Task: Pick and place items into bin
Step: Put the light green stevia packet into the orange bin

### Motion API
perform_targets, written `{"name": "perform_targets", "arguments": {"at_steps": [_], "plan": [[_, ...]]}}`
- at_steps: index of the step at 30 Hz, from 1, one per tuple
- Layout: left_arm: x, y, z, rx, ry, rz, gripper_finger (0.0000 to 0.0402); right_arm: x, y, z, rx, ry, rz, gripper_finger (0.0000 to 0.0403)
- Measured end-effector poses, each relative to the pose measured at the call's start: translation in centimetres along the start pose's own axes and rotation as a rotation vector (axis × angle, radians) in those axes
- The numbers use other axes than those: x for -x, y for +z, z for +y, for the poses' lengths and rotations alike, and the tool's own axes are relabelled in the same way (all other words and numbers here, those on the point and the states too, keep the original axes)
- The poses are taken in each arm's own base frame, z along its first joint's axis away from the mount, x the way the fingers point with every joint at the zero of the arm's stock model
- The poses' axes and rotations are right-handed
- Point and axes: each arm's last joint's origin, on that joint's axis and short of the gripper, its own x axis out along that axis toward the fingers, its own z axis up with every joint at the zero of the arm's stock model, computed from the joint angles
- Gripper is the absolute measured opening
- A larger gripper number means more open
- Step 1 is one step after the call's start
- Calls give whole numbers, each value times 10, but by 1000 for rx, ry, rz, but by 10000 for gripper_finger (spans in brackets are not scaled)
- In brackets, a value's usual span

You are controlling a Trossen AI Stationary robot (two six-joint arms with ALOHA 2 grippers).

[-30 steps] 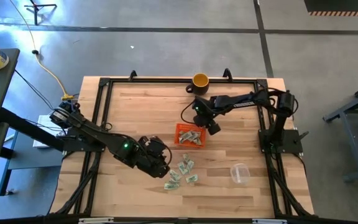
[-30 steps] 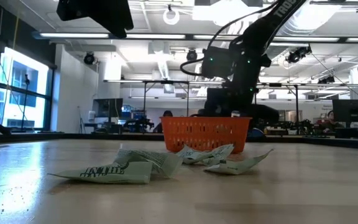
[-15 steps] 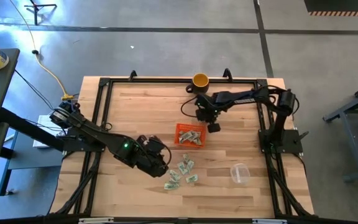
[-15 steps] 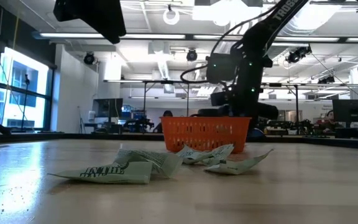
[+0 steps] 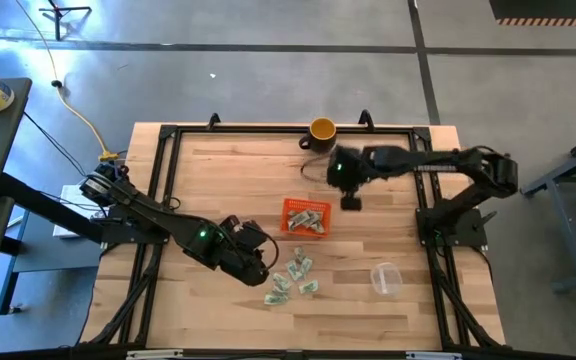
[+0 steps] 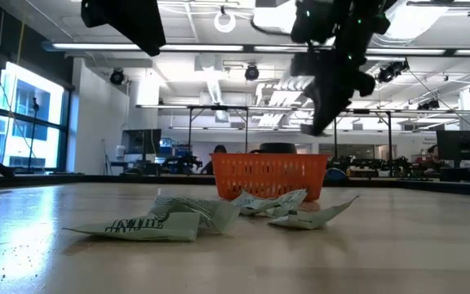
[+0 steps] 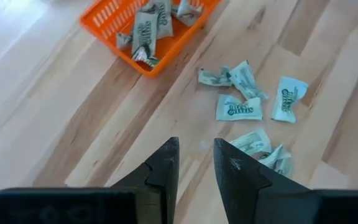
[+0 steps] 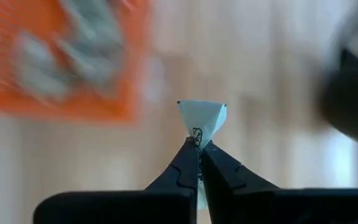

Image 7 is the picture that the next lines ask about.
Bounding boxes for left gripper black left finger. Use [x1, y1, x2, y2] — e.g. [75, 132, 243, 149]
[112, 136, 180, 224]

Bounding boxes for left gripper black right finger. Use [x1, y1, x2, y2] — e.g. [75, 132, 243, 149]
[213, 138, 318, 224]

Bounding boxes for white sugar packet green print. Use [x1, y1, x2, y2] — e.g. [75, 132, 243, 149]
[197, 66, 232, 87]
[215, 94, 264, 121]
[271, 76, 309, 124]
[131, 11, 158, 58]
[229, 129, 273, 156]
[171, 0, 203, 27]
[141, 0, 173, 40]
[116, 31, 134, 50]
[258, 143, 295, 179]
[228, 60, 269, 102]

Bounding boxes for orange plastic slotted basket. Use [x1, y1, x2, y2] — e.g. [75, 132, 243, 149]
[79, 0, 223, 78]

